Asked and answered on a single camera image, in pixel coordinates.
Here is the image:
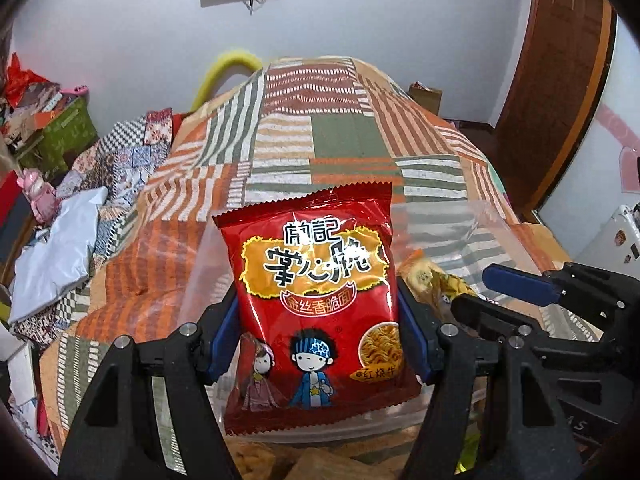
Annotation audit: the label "green cardboard box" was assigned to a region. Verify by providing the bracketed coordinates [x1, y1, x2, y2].
[29, 97, 99, 172]

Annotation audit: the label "yellow plush tube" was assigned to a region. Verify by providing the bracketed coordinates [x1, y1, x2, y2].
[191, 49, 264, 111]

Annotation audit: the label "red crumpled paper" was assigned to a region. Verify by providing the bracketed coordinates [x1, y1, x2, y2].
[4, 52, 42, 107]

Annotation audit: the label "pink toy figure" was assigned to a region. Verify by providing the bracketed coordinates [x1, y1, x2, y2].
[17, 170, 59, 222]

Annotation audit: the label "stack of books and papers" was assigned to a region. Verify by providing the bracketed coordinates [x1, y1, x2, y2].
[0, 330, 52, 443]

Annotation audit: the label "clear plastic container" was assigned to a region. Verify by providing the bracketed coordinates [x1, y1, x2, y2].
[180, 199, 516, 443]

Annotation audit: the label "yellow biscuit packet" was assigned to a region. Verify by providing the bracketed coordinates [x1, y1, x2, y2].
[399, 249, 482, 322]

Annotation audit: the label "white hard case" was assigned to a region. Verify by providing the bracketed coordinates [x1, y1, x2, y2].
[582, 203, 640, 282]

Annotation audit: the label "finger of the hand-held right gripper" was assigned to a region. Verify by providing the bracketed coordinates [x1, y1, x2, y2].
[482, 261, 632, 322]
[451, 294, 607, 362]

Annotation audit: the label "pile of papers and boxes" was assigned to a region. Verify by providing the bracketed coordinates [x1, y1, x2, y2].
[0, 74, 92, 133]

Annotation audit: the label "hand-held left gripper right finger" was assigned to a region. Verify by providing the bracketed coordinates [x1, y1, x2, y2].
[395, 287, 586, 480]

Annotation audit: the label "orange green patchwork blanket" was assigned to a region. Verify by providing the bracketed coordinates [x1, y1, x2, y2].
[39, 55, 601, 461]

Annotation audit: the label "red noodle snack packet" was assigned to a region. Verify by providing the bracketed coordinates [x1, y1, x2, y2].
[212, 181, 423, 436]

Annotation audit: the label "blue patterned quilt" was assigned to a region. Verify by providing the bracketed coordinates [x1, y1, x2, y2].
[14, 108, 174, 347]

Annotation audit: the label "white cabinet pink stickers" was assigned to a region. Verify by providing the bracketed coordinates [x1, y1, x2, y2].
[535, 15, 640, 241]

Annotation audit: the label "small brown cardboard box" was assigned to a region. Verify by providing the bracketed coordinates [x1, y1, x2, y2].
[408, 81, 444, 116]

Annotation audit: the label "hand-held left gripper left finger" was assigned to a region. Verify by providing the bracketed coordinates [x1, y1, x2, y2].
[57, 280, 246, 480]

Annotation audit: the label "brown wooden door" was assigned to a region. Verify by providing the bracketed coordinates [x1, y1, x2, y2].
[492, 0, 619, 222]

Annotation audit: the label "red box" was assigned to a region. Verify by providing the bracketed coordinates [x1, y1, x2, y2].
[0, 170, 37, 281]

